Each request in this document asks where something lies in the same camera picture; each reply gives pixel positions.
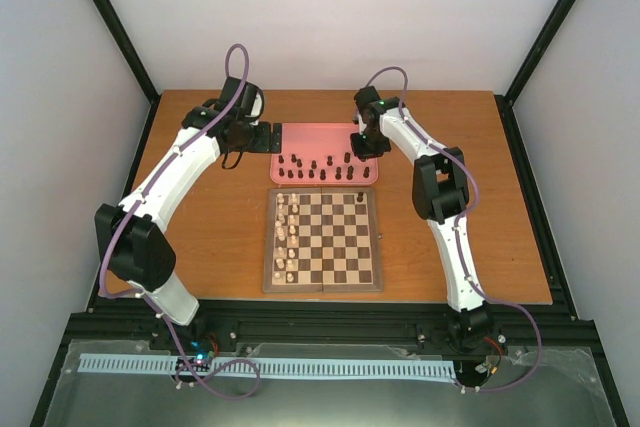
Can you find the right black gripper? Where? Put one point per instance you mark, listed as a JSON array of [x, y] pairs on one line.
[[363, 154]]

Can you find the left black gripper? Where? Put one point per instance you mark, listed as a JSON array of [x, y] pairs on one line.
[[276, 147]]

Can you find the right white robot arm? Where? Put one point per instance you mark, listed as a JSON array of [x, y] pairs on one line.
[[440, 196]]

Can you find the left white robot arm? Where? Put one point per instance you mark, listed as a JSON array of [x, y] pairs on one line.
[[131, 235]]

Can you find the wooden chess board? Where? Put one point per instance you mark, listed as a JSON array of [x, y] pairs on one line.
[[331, 244]]

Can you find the pink plastic tray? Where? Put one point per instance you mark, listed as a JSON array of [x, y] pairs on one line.
[[315, 142]]

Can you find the transparent acrylic sheet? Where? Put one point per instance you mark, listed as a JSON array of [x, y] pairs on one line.
[[566, 391]]

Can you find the black aluminium frame base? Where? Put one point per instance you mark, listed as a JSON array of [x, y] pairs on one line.
[[423, 329]]

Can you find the light blue cable duct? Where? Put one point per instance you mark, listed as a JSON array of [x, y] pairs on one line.
[[271, 368]]

